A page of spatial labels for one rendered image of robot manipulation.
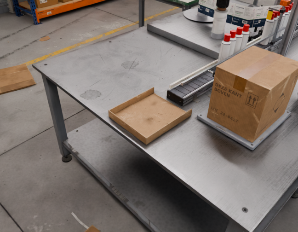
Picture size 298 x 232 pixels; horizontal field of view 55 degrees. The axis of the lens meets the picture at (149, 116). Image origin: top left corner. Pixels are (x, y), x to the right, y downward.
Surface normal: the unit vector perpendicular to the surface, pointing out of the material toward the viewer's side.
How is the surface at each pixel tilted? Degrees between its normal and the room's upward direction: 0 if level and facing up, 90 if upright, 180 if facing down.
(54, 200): 0
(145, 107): 0
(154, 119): 0
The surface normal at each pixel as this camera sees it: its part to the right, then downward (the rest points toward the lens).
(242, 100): -0.71, 0.43
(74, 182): 0.02, -0.78
